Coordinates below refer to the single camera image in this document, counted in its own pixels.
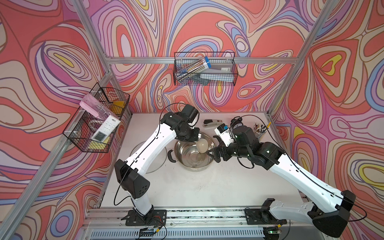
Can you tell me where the pink case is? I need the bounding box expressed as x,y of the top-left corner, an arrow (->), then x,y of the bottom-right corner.
80,94 -> 111,120

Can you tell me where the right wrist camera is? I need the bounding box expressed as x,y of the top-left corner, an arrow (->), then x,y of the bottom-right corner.
214,124 -> 235,147

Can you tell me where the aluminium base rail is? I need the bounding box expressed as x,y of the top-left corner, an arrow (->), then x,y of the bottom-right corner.
75,207 -> 330,240

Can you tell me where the glass pot lid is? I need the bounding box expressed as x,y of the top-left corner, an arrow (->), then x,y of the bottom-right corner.
127,140 -> 167,175

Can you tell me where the black wire basket back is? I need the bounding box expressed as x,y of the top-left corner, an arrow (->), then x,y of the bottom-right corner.
173,51 -> 239,86

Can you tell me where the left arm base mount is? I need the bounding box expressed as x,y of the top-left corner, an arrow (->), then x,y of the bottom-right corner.
121,208 -> 167,227

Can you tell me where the yellow object in basket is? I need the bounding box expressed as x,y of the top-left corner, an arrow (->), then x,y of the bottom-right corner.
110,101 -> 126,116

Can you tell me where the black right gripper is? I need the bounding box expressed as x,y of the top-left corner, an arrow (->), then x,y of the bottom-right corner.
206,137 -> 251,163

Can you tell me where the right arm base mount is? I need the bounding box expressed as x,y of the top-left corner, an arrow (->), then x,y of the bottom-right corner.
244,198 -> 288,226

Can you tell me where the grey black stapler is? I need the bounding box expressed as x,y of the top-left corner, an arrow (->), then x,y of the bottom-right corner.
203,119 -> 223,129

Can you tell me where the stainless steel pot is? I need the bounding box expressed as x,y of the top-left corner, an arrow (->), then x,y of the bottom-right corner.
167,141 -> 214,172

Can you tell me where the white calculator device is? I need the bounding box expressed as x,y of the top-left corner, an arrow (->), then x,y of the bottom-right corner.
91,115 -> 121,142

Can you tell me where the beige plastic ladle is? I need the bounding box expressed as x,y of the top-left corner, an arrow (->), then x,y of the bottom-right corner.
196,139 -> 209,153

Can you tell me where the white box in basket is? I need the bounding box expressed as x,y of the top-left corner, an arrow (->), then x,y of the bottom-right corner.
200,63 -> 235,82

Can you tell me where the pack of pencils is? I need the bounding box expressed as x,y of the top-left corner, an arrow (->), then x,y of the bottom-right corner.
175,57 -> 211,83

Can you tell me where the black wire basket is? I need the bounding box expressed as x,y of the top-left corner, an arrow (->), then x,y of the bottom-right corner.
173,51 -> 239,86
63,84 -> 130,153

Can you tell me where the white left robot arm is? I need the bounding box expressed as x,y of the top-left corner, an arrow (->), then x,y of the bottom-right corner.
115,104 -> 200,217

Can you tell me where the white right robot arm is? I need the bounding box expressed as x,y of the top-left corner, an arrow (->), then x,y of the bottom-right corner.
208,124 -> 356,238

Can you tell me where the black alarm clock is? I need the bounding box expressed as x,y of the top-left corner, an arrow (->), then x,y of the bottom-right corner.
230,116 -> 244,130

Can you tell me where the black wire basket left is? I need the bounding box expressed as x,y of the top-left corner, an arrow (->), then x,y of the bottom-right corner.
63,84 -> 130,153

